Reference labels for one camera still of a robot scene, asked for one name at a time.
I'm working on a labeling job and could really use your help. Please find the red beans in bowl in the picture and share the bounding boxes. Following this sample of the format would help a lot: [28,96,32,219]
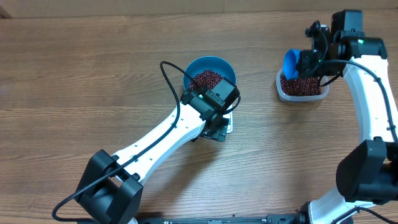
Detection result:
[188,69,223,90]

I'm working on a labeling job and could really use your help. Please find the white digital kitchen scale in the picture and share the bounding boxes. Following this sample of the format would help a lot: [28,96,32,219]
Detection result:
[223,112,233,134]

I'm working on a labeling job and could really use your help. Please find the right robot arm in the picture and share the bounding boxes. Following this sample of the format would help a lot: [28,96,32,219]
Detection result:
[283,9,397,223]

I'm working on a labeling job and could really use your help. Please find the teal metal bowl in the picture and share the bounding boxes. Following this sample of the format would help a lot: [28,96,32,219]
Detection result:
[185,56,236,86]

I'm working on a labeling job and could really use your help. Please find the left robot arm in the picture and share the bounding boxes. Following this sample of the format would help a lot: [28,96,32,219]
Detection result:
[75,78,240,224]

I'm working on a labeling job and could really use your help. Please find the red adzuki beans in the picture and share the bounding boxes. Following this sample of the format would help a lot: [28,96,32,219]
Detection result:
[280,75,322,96]

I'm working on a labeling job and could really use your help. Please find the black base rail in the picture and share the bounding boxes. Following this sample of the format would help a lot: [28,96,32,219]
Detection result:
[128,214,309,224]

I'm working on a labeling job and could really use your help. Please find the blue plastic measuring scoop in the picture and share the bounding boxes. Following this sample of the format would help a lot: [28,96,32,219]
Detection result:
[282,49,301,80]

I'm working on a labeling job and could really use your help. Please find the clear plastic food container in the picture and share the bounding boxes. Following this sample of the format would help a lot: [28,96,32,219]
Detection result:
[276,68,330,103]

